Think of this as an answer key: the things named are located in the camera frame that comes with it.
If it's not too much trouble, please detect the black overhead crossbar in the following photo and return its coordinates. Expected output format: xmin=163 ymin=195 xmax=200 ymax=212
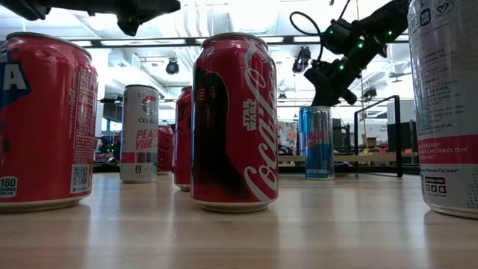
xmin=80 ymin=34 xmax=410 ymax=49

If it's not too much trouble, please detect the black background monitor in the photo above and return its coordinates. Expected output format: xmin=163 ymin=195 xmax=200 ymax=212
xmin=387 ymin=121 xmax=418 ymax=153

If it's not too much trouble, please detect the wooden shelf with black frame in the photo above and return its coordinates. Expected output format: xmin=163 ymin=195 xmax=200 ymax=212
xmin=278 ymin=94 xmax=420 ymax=179

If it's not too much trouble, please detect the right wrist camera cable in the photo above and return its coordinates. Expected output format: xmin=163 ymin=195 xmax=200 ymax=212
xmin=289 ymin=0 xmax=352 ymax=40

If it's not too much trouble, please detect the white Celsius Peach Vibe can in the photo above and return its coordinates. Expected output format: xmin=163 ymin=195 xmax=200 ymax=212
xmin=119 ymin=84 xmax=160 ymax=184

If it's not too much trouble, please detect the red Fanta can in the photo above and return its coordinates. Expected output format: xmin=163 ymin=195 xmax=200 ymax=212
xmin=0 ymin=31 xmax=99 ymax=214

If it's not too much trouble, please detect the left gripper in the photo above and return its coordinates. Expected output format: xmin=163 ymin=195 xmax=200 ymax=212
xmin=114 ymin=0 xmax=182 ymax=37

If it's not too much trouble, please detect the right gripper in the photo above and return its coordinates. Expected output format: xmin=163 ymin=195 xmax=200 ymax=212
xmin=302 ymin=40 xmax=389 ymax=108

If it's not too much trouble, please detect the red can black Coca-Cola script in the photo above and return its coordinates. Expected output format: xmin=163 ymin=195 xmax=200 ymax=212
xmin=173 ymin=85 xmax=193 ymax=192
xmin=157 ymin=125 xmax=175 ymax=176

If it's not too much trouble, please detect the hanging black ceiling camera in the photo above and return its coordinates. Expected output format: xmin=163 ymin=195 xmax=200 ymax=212
xmin=291 ymin=46 xmax=312 ymax=75

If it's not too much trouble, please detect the blue silver Red Bull can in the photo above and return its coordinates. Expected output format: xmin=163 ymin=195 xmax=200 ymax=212
xmin=302 ymin=105 xmax=335 ymax=181

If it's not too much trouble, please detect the red Star Wars Coca-Cola can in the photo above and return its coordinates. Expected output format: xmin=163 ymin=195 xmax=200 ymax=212
xmin=190 ymin=32 xmax=279 ymax=214

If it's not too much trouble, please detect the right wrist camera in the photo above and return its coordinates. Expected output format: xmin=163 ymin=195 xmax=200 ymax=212
xmin=320 ymin=18 xmax=360 ymax=55

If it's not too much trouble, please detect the black aluminium rig frame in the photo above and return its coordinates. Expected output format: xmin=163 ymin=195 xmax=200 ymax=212
xmin=92 ymin=163 xmax=421 ymax=176

